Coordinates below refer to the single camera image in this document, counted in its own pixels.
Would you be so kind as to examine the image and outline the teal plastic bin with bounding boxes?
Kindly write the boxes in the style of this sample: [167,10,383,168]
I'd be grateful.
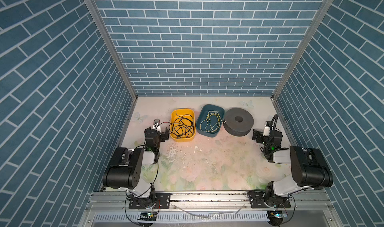
[196,104,225,138]

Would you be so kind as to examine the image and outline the white slotted cable duct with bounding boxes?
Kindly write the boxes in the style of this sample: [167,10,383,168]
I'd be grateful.
[94,211,269,224]

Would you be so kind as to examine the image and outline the green circuit board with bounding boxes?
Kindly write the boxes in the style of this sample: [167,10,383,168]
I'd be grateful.
[270,211,288,219]
[138,213,158,222]

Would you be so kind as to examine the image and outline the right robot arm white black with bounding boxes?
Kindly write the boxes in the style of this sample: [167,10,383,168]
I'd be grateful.
[247,128,334,209]

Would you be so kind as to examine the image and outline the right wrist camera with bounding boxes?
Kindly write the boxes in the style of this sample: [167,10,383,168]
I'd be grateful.
[263,121,271,137]

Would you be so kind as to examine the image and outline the yellow plastic bin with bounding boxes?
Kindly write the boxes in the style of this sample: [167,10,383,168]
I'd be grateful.
[169,109,196,143]

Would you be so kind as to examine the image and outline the yellow cable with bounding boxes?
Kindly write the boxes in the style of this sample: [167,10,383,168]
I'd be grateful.
[199,110,223,133]

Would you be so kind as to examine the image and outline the grey cable spool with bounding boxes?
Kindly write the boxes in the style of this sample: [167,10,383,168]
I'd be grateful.
[223,108,254,137]

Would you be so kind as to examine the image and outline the left green circuit board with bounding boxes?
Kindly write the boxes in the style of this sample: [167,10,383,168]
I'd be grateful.
[138,213,158,222]

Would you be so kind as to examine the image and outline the black cable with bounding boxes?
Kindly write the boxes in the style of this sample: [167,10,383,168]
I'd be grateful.
[158,108,195,139]

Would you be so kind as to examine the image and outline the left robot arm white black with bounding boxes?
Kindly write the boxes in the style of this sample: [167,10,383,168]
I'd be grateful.
[102,127,171,210]

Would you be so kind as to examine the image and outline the right green circuit board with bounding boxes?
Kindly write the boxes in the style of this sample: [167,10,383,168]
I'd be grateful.
[270,211,288,219]

